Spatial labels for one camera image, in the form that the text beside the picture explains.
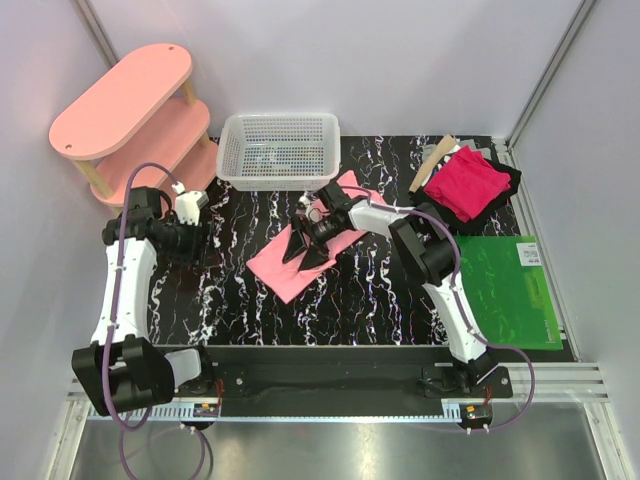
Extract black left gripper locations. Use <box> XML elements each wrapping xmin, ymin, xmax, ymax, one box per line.
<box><xmin>159</xmin><ymin>214</ymin><xmax>219</xmax><ymax>268</ymax></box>

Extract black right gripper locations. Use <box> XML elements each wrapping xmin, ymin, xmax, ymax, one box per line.
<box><xmin>283</xmin><ymin>215</ymin><xmax>346</xmax><ymax>275</ymax></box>

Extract light pink t-shirt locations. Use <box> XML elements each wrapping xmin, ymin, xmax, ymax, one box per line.
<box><xmin>247</xmin><ymin>198</ymin><xmax>365</xmax><ymax>304</ymax></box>

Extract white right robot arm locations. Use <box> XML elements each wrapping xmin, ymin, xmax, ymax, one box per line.
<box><xmin>282</xmin><ymin>181</ymin><xmax>497</xmax><ymax>397</ymax></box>

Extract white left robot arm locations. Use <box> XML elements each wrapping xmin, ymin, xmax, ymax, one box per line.
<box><xmin>71</xmin><ymin>187</ymin><xmax>216</xmax><ymax>416</ymax></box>

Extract white plastic mesh basket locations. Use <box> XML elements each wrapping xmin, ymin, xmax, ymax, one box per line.
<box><xmin>216</xmin><ymin>113</ymin><xmax>341</xmax><ymax>191</ymax></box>

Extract pink three-tier wooden shelf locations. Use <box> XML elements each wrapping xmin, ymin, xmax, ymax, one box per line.
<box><xmin>49</xmin><ymin>43</ymin><xmax>218</xmax><ymax>212</ymax></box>

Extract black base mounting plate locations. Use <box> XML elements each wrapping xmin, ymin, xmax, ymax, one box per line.
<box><xmin>178</xmin><ymin>346</ymin><xmax>513</xmax><ymax>421</ymax></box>

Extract grey cloth piece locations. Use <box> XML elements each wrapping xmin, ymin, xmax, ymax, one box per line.
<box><xmin>422</xmin><ymin>144</ymin><xmax>443</xmax><ymax>158</ymax></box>

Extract magenta folded t-shirt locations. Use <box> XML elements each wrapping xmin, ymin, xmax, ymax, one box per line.
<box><xmin>424</xmin><ymin>146</ymin><xmax>511</xmax><ymax>222</ymax></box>

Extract beige folded cloth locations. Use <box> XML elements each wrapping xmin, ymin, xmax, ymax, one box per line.
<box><xmin>408</xmin><ymin>135</ymin><xmax>457</xmax><ymax>193</ymax></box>

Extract green cutting mat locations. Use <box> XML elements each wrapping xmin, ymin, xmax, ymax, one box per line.
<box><xmin>457</xmin><ymin>236</ymin><xmax>562</xmax><ymax>351</ymax></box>

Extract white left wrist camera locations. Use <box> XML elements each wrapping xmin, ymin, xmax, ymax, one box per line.
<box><xmin>171</xmin><ymin>182</ymin><xmax>209</xmax><ymax>226</ymax></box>

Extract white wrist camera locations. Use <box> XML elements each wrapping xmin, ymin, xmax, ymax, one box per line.
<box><xmin>296</xmin><ymin>195</ymin><xmax>313</xmax><ymax>215</ymax></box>
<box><xmin>171</xmin><ymin>182</ymin><xmax>209</xmax><ymax>226</ymax></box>

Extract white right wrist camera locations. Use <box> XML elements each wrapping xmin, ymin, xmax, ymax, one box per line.
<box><xmin>296</xmin><ymin>195</ymin><xmax>313</xmax><ymax>215</ymax></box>

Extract white slotted cable duct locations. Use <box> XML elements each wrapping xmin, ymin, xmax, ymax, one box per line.
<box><xmin>88</xmin><ymin>402</ymin><xmax>221</xmax><ymax>422</ymax></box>

